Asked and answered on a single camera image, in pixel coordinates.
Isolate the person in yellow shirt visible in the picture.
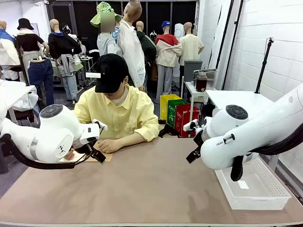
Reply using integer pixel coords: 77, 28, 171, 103
73, 78, 160, 142

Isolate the figure in gray vest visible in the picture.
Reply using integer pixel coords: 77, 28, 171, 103
96, 11, 124, 57

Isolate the tall mannequin in white shirt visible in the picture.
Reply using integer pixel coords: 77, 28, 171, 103
116, 0, 146, 92

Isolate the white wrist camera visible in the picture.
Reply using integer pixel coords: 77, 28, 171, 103
182, 119, 206, 133
91, 118, 108, 132

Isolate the table with green cloth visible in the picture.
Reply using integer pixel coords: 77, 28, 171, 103
52, 60, 84, 88

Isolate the white plastic bag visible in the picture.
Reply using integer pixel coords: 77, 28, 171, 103
13, 92, 38, 112

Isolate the white work table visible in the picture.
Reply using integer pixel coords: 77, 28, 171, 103
0, 79, 38, 123

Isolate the mannequin in dark green hoodie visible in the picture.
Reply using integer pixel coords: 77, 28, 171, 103
135, 20, 157, 81

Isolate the mannequin in red beige jacket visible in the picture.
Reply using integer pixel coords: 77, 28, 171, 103
155, 20, 183, 104

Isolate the person's right hand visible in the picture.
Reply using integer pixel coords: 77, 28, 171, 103
63, 148, 76, 161

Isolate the large white side table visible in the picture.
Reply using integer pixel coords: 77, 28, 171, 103
205, 89, 280, 171

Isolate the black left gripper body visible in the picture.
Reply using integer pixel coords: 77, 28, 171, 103
75, 136, 98, 156

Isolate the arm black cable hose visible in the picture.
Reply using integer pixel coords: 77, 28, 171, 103
0, 133, 95, 170
231, 122, 303, 182

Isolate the mannequin in blue white top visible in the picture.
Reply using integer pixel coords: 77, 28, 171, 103
0, 20, 21, 81

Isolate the yellow recycling bin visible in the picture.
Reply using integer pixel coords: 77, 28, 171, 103
160, 94, 182, 120

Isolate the mannequin in black sweater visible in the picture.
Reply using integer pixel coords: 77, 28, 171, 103
48, 18, 82, 102

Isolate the small white table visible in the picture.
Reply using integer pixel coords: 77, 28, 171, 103
181, 81, 216, 138

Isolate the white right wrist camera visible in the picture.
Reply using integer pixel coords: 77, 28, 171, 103
182, 119, 206, 133

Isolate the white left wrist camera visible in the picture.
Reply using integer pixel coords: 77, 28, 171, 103
91, 118, 108, 132

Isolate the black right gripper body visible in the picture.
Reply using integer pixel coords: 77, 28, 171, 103
193, 130, 205, 152

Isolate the brown glass jar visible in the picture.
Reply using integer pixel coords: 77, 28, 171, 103
196, 72, 208, 92

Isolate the person's left hand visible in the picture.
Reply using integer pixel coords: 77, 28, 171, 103
97, 139, 124, 154

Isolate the red recycling bin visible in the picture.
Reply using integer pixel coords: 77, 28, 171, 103
174, 104, 201, 138

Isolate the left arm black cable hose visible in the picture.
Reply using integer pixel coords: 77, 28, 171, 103
0, 133, 95, 170

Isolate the white mannequin torso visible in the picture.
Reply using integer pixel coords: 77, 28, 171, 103
174, 23, 185, 41

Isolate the metal tray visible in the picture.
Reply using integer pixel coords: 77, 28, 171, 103
193, 68, 218, 88

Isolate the green gingham bucket hat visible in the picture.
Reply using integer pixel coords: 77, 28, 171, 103
89, 1, 123, 28

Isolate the black bucket hat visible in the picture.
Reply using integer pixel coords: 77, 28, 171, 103
17, 17, 35, 31

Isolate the black vertical pole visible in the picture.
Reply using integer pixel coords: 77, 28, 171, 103
215, 0, 232, 70
222, 0, 244, 83

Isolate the black tripod stand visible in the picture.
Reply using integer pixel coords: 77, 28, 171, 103
254, 37, 275, 94

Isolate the black baseball cap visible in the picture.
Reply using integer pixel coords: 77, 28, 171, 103
94, 53, 130, 94

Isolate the black chair frame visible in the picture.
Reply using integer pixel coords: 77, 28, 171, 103
158, 119, 179, 138

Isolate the white perforated plastic basket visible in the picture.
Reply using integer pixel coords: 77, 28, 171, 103
214, 156, 292, 210

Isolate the person's left forearm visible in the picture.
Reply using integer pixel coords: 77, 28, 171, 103
118, 134, 146, 148

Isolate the green recycling bin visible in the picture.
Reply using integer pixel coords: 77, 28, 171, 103
167, 99, 190, 128

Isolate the brown spiral notebook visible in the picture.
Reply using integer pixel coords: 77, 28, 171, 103
59, 139, 113, 163

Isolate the mannequin in cream shirt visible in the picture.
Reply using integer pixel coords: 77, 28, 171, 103
178, 22, 205, 71

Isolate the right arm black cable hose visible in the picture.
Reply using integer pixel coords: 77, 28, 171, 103
231, 122, 303, 182

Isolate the gray box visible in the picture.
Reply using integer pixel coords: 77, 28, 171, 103
184, 60, 203, 82

